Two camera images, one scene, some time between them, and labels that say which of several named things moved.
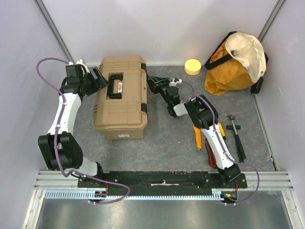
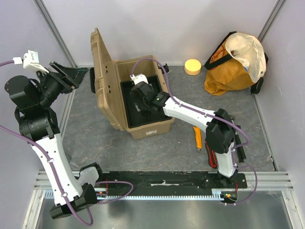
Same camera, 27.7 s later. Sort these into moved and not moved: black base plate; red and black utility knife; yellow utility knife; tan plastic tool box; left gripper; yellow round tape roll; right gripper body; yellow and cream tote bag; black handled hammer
Moved: right gripper body; tan plastic tool box; left gripper
Not moved: yellow utility knife; black base plate; yellow round tape roll; black handled hammer; red and black utility knife; yellow and cream tote bag
